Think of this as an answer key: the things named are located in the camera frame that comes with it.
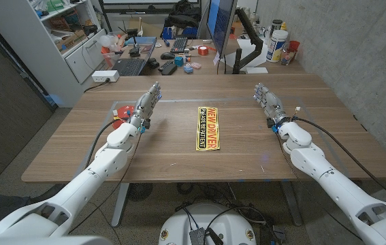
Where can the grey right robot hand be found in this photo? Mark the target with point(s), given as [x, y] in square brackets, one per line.
[271, 103]

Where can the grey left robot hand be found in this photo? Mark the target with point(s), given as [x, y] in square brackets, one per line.
[145, 105]

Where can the yellow new driver bumper sticker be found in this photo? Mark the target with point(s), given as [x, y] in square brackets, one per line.
[208, 129]

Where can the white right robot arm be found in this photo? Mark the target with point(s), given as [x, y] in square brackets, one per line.
[332, 183]

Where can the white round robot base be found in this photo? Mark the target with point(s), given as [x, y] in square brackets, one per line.
[226, 224]

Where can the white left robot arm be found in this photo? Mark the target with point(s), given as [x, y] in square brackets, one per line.
[87, 180]

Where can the red bowl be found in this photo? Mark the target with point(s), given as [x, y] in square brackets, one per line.
[123, 112]

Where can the flat white box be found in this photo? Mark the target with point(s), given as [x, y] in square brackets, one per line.
[257, 70]

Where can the black laptop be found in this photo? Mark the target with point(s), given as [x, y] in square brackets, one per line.
[129, 66]

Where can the black oval case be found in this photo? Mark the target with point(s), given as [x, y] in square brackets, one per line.
[169, 69]

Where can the white power strip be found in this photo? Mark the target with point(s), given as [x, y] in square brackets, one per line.
[105, 76]

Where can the clear plastic bottle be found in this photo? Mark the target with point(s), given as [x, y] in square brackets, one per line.
[286, 56]

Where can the black computer mouse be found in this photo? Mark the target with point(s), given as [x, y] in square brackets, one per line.
[167, 56]

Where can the teal blue cube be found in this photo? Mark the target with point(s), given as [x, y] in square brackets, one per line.
[178, 61]

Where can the small light blue toy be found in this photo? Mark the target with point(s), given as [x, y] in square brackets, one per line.
[188, 68]

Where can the white wipes canister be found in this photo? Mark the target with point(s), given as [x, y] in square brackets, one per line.
[277, 46]

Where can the small pink object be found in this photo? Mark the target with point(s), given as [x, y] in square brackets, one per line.
[196, 65]

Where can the black keyboard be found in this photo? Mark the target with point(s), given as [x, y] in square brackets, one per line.
[179, 45]

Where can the white paper tag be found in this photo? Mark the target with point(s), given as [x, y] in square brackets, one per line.
[216, 58]

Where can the blue box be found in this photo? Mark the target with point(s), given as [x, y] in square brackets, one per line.
[190, 31]
[168, 33]

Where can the dark lidded tumbler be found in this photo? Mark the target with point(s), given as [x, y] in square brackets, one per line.
[276, 25]

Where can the orange tape roll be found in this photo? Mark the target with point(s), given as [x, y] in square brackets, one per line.
[203, 50]

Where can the black round floor fan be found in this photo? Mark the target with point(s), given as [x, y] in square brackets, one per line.
[140, 191]

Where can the computer monitor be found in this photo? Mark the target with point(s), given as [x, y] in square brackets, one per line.
[221, 24]

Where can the black backpack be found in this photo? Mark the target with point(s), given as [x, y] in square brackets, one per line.
[182, 13]

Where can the grey metal table leg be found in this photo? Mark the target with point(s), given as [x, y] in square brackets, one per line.
[120, 204]
[291, 204]

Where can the white shelf cabinet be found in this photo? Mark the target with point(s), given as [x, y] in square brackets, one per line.
[26, 41]

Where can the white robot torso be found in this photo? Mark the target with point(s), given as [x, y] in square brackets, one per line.
[43, 241]

